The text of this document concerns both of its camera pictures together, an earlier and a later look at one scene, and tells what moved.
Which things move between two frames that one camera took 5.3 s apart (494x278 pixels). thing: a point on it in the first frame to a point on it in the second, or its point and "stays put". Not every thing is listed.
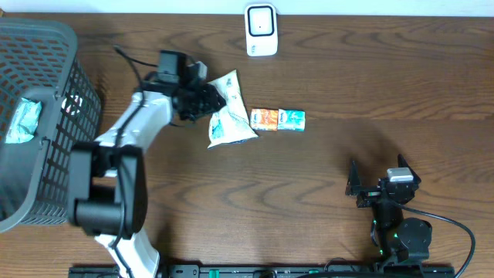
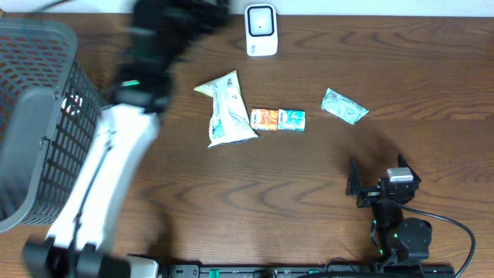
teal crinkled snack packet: (25, 121) to (344, 106)
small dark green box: (72, 103) stays put
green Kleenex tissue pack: (291, 120) stays put
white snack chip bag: (231, 123) stays put
